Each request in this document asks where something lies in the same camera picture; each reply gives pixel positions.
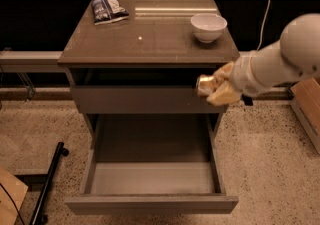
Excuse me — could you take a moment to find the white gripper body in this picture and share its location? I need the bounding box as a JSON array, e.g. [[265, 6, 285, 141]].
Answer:
[[229, 52, 267, 97]]

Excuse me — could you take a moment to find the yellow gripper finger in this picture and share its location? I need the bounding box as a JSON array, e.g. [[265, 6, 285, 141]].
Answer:
[[214, 62, 234, 80], [206, 81, 241, 106]]

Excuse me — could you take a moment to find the crushed orange can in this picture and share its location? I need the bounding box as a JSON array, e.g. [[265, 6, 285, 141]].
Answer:
[[196, 75, 219, 97]]

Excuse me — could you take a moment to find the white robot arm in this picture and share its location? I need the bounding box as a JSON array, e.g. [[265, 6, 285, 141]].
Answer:
[[206, 13, 320, 106]]

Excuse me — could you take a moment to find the grey drawer cabinet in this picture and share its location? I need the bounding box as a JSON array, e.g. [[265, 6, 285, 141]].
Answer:
[[57, 0, 244, 216]]

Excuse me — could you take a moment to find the open grey middle drawer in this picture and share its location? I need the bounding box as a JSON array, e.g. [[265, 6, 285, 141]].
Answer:
[[65, 114, 238, 215]]

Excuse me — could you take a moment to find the closed grey top drawer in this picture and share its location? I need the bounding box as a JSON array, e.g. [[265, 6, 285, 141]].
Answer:
[[71, 86, 227, 114]]

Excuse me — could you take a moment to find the white ceramic bowl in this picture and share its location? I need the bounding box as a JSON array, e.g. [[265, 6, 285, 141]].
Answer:
[[190, 13, 227, 43]]

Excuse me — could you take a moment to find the brown cardboard box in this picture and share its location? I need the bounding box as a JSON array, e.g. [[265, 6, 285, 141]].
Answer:
[[291, 78, 320, 154]]

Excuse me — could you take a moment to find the blue white snack bag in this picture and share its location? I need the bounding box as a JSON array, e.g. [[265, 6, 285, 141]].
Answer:
[[91, 0, 129, 25]]

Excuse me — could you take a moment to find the black metal stand leg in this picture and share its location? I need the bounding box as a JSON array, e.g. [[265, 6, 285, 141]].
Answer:
[[17, 142, 69, 225]]

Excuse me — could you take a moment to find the wooden board corner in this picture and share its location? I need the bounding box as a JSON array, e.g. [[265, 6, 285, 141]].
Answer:
[[0, 166, 28, 225]]

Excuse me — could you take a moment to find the white power cable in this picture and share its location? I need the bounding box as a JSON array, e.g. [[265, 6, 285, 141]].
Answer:
[[255, 0, 273, 52]]

